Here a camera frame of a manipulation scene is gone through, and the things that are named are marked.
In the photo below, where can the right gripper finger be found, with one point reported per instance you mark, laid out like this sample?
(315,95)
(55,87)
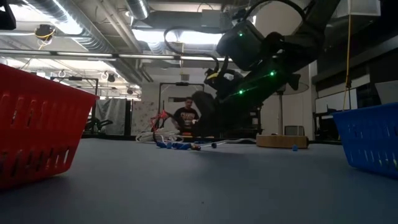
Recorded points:
(239,119)
(205,115)

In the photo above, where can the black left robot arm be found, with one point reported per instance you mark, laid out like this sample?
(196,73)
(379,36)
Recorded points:
(7,15)

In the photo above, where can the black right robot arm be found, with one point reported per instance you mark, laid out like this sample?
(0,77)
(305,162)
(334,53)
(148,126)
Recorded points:
(311,28)

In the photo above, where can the person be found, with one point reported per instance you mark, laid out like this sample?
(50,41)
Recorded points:
(185,118)

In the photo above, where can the blue crayon pieces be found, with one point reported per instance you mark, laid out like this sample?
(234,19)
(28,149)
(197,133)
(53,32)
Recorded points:
(175,145)
(199,142)

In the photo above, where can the purple crayon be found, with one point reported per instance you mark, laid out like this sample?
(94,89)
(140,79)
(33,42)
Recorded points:
(214,145)

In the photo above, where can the white lamp with wooden base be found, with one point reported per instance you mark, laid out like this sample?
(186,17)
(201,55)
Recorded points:
(281,141)

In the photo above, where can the grey speaker box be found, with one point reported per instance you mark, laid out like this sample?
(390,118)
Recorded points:
(294,130)

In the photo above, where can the small blue crayon bit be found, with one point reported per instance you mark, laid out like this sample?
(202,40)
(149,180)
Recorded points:
(294,148)

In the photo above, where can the blue grey table mat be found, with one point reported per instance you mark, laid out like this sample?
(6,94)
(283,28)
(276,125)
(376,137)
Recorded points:
(199,193)

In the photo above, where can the whiteboard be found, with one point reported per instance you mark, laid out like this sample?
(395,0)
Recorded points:
(335,101)

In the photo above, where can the grey ceiling box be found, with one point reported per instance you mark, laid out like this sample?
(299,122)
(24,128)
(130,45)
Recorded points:
(211,17)

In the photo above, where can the grey curtain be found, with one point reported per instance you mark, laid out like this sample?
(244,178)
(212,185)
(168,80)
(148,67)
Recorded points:
(113,116)

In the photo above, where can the blue plastic bin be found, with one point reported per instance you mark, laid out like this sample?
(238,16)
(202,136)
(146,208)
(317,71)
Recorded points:
(370,140)

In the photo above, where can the long ceiling light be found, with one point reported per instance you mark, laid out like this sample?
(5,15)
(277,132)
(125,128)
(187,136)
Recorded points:
(84,54)

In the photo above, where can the red plastic bin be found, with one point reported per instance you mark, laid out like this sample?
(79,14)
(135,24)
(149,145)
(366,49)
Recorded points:
(37,130)

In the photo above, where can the black frame stand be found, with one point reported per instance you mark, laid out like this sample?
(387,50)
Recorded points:
(182,84)

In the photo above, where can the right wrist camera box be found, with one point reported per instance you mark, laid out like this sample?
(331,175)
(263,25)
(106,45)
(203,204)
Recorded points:
(241,46)

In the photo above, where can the silver ceiling duct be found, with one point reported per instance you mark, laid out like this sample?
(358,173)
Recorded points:
(93,43)

